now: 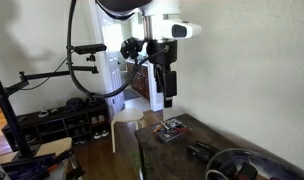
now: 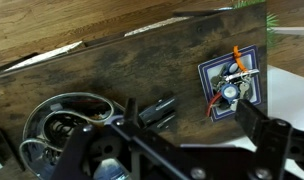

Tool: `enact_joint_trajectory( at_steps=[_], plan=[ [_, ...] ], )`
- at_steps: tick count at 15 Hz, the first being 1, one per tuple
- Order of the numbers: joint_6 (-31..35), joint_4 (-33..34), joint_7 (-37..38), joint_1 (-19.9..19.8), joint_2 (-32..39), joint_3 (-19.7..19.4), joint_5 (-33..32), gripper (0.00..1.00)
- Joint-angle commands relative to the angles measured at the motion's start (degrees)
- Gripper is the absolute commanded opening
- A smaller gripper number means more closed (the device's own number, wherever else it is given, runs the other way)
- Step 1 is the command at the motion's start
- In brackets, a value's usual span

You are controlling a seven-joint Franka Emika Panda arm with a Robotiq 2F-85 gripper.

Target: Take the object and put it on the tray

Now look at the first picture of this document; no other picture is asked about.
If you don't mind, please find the black item in bowl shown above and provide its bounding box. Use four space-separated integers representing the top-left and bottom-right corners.
236 161 259 180

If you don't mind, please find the black folding multi-tool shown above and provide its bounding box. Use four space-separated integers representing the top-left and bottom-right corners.
186 140 224 164

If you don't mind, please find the dark wooden shoe shelf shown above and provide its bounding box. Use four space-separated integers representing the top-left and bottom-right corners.
1 102 112 152

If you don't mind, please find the blue-rimmed rectangular tray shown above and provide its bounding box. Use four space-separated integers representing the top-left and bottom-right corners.
151 117 193 144

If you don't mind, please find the black bicycle helmet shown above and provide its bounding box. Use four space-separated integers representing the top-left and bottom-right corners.
85 94 106 107
65 97 85 113

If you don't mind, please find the white panel door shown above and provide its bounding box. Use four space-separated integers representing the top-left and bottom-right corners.
88 0 127 118

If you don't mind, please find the light wooden board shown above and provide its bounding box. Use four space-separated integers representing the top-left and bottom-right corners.
0 136 74 165

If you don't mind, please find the orange white pen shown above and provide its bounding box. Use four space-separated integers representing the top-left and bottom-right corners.
153 120 170 133

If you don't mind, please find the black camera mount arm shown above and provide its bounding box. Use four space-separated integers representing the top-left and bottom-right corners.
3 53 100 98

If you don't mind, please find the small white shelf object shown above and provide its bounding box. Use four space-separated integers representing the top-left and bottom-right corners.
37 107 50 119

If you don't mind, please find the black stand pole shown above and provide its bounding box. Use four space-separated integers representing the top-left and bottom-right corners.
0 63 40 160

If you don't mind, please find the white round stool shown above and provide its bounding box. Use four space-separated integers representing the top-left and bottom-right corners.
110 108 147 154

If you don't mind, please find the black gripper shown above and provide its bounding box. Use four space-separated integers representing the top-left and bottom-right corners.
145 39 178 109

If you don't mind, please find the black bar camera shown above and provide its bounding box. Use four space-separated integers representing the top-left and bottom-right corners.
73 43 108 56

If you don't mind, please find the brown wooden cabinet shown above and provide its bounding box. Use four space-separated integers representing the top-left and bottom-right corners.
126 60 151 100

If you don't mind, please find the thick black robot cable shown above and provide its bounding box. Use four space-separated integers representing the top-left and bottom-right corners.
65 0 170 100

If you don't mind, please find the blue plastic tool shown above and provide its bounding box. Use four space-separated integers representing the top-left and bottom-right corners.
1 152 57 180

